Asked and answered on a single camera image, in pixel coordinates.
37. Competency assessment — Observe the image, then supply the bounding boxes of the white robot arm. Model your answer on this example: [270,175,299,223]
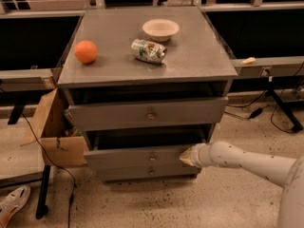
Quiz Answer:
[180,142,304,228]

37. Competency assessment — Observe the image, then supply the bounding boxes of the small yellow foam piece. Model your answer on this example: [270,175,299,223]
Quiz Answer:
[240,57,256,65]

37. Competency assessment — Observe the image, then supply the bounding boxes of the black floor cable left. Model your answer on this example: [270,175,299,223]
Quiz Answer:
[20,111,78,228]

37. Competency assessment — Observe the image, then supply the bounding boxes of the black power adapter cable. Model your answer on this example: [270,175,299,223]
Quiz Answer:
[223,90,270,121]

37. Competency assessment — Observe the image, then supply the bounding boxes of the orange fruit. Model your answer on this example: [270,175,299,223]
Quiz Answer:
[74,40,98,64]

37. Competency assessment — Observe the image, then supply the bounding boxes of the grey bottom drawer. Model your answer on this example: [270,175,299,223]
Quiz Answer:
[97,165,200,181]

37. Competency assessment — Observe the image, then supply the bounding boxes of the white sneaker shoe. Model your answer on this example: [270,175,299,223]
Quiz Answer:
[0,185,31,228]

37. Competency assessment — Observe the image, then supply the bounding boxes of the black table leg right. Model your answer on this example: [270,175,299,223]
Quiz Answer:
[265,84,303,133]

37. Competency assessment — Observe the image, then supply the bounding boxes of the grey drawer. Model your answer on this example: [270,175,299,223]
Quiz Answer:
[97,165,200,181]
[67,97,228,131]
[83,126,210,171]

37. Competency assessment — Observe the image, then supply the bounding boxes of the brown cardboard box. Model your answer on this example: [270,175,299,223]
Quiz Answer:
[21,88,88,167]

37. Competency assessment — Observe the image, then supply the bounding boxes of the black table leg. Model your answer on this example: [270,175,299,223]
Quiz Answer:
[265,84,303,133]
[35,165,50,219]

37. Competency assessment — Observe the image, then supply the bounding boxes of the black table leg left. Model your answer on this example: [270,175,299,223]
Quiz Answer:
[35,165,50,219]

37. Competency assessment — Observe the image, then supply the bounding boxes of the crushed green soda can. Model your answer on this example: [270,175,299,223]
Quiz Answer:
[131,39,167,64]

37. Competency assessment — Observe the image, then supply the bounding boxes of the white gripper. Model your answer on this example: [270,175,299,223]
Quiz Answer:
[179,143,210,168]

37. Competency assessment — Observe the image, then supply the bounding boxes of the grey drawer cabinet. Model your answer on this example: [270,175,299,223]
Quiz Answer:
[57,6,239,183]

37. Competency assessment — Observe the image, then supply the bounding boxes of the grey top drawer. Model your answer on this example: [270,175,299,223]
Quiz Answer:
[67,97,228,131]

